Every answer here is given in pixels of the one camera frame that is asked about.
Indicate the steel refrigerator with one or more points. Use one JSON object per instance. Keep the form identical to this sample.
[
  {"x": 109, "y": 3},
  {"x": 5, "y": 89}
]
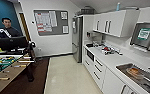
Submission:
[{"x": 77, "y": 40}]

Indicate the black built-in microwave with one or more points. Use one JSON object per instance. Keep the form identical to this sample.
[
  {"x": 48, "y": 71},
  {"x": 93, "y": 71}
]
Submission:
[{"x": 90, "y": 55}]

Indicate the white single drawer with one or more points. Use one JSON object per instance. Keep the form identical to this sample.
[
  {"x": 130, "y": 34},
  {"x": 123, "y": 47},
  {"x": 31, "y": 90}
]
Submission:
[{"x": 87, "y": 65}]

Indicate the grey bulletin board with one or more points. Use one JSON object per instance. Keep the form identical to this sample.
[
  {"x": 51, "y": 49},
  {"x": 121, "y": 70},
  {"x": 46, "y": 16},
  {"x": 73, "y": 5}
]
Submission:
[{"x": 56, "y": 30}]

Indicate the white drawer stack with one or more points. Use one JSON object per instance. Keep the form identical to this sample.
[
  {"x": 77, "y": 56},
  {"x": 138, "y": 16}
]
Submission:
[{"x": 98, "y": 71}]

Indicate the dark storage box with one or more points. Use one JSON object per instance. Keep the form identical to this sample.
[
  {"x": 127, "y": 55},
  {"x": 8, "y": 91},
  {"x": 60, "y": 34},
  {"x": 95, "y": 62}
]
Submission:
[{"x": 87, "y": 11}]

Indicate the brown wooden door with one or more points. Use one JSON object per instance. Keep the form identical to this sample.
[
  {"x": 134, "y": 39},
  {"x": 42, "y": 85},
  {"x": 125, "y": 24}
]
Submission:
[{"x": 24, "y": 28}]

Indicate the clear bottle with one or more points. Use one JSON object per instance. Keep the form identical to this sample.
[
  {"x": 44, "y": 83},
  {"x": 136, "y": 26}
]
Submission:
[{"x": 118, "y": 6}]

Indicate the orange bowl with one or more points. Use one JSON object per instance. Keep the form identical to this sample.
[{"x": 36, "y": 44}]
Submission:
[{"x": 134, "y": 72}]

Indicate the black wheeled cart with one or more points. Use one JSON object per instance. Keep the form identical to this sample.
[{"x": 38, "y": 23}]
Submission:
[{"x": 11, "y": 43}]

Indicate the person in dark jacket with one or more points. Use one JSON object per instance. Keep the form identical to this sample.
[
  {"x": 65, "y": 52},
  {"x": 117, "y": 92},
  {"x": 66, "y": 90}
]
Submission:
[{"x": 9, "y": 32}]

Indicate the steel paper towel dispenser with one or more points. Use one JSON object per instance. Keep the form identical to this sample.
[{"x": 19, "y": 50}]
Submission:
[{"x": 144, "y": 35}]

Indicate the wooden foosball table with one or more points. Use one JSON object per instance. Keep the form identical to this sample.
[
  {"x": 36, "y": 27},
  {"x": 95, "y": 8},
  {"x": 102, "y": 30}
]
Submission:
[{"x": 4, "y": 76}]

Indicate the stainless steel sink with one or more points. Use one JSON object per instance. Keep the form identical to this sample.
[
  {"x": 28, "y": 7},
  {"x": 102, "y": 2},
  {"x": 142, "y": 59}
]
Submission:
[{"x": 146, "y": 85}]

